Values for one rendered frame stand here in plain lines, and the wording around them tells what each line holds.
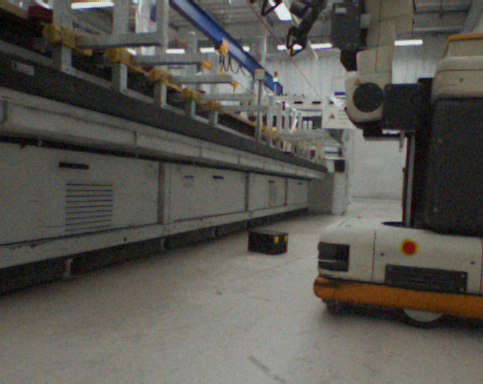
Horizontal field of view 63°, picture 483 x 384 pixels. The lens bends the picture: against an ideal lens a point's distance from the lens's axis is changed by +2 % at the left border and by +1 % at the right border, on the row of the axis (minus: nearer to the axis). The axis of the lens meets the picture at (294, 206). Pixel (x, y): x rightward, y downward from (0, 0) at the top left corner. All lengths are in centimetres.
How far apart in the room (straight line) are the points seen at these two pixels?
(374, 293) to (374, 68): 76
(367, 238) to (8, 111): 103
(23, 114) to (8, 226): 43
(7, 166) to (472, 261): 146
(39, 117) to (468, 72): 123
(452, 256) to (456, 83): 50
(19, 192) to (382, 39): 134
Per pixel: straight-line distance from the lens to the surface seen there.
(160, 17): 186
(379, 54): 147
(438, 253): 122
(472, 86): 129
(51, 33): 139
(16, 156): 158
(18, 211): 160
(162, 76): 177
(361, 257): 122
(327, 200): 596
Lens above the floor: 41
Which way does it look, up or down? 3 degrees down
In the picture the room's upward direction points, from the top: 3 degrees clockwise
